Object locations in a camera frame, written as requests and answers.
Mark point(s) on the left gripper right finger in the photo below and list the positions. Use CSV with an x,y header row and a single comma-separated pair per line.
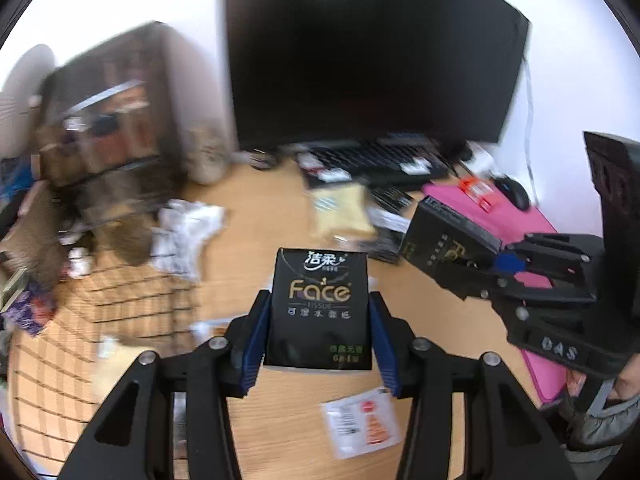
x,y
414,368

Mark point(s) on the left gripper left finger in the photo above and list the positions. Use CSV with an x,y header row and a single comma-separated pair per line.
x,y
224,367

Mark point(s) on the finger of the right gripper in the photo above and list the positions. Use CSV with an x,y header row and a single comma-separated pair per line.
x,y
500,287
570,258

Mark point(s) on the black Face tissue pack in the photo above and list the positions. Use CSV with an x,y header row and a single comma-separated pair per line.
x,y
319,309

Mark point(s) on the bagged sliced bread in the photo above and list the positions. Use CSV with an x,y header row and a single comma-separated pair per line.
x,y
341,211

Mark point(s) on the person's right hand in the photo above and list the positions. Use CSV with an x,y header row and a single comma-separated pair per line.
x,y
627,384

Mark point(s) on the small white red sachet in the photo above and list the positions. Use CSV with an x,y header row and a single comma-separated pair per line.
x,y
362,424

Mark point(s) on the black computer mouse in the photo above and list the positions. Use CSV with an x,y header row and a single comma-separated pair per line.
x,y
513,192

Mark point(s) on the red cigarette box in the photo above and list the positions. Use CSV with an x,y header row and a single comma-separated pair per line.
x,y
480,192

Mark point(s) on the crumpled white tissue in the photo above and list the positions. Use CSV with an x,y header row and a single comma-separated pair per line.
x,y
184,228

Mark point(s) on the black mechanical keyboard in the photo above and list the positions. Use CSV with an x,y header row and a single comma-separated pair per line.
x,y
404,162

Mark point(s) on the white ceramic vase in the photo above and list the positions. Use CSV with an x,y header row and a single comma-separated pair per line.
x,y
208,160

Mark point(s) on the brown cosmetics cabinet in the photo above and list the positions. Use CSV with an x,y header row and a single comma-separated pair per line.
x,y
113,107

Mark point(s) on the black curved monitor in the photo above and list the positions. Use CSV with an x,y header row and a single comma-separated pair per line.
x,y
306,71

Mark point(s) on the white round fan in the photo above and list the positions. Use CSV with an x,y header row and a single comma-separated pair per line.
x,y
24,81

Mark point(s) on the black wire basket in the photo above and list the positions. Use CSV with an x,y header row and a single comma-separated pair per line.
x,y
52,376

